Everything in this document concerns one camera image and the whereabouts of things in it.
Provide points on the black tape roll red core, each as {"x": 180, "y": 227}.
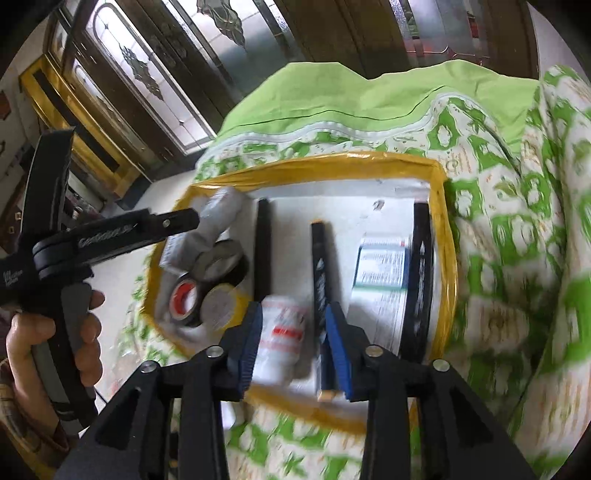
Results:
{"x": 184, "y": 297}

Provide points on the white tube bottle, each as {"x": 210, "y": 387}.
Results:
{"x": 224, "y": 207}

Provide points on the thin black pen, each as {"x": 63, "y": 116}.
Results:
{"x": 263, "y": 249}

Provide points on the white foam tray yellow tape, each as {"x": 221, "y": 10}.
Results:
{"x": 351, "y": 207}

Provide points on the white pill bottle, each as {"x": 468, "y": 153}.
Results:
{"x": 281, "y": 337}

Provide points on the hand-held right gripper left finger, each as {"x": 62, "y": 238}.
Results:
{"x": 249, "y": 341}

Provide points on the wooden glass door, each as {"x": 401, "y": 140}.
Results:
{"x": 438, "y": 32}
{"x": 258, "y": 27}
{"x": 138, "y": 78}

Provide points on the person's left hand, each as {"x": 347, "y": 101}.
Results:
{"x": 32, "y": 337}

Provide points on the person's left forearm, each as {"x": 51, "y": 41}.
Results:
{"x": 23, "y": 424}

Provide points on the yellow framed panel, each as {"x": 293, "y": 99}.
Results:
{"x": 78, "y": 124}

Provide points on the wide black pen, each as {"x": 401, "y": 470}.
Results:
{"x": 420, "y": 286}

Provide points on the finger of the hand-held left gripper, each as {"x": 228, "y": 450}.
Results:
{"x": 178, "y": 222}

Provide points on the black marker yellow end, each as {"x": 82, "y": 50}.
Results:
{"x": 320, "y": 272}

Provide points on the yellow tape roll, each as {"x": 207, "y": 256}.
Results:
{"x": 221, "y": 307}

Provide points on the green printed blanket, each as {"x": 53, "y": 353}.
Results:
{"x": 498, "y": 230}

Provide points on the blue white box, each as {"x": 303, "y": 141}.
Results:
{"x": 383, "y": 267}

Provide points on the grey barcode box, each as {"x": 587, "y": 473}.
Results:
{"x": 194, "y": 247}

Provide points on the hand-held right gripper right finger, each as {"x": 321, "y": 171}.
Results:
{"x": 341, "y": 355}

